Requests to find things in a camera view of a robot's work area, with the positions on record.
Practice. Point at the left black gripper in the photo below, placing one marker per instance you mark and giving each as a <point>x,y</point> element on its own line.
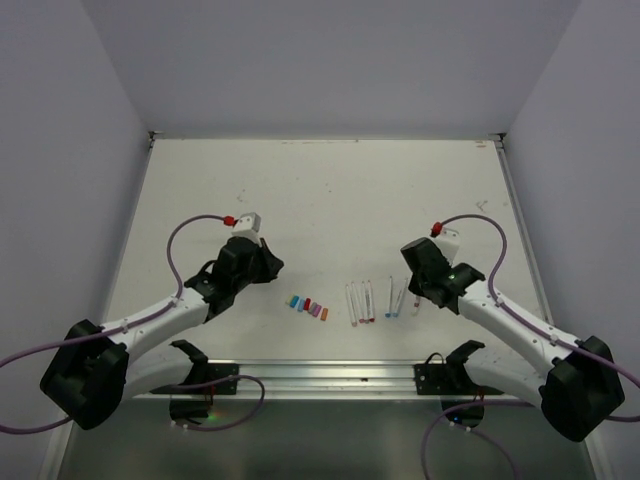
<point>270,262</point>

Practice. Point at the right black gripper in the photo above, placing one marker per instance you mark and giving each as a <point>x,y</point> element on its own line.
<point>413,284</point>

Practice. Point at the blue capped white pen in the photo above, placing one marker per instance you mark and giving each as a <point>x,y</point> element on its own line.
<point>400,298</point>

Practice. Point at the red capped white pen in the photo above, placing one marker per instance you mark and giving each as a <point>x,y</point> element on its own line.
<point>369,306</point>

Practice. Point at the orange white pen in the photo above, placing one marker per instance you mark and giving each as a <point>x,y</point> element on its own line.
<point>351,306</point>

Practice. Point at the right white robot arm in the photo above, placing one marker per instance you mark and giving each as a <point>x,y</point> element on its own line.
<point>574,414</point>

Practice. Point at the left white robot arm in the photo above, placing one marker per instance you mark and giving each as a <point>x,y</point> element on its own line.
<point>98,367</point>

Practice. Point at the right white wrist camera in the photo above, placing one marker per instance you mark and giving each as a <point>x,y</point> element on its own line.
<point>448,242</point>

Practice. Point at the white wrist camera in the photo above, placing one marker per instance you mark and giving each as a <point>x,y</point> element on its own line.
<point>448,242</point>
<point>247,226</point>

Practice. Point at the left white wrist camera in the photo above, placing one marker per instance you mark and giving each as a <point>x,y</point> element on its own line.
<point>247,226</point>

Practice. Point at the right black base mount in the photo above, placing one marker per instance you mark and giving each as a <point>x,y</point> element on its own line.
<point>446,376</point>

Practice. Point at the aluminium mounting rail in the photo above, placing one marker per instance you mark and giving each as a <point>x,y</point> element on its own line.
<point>325,377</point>

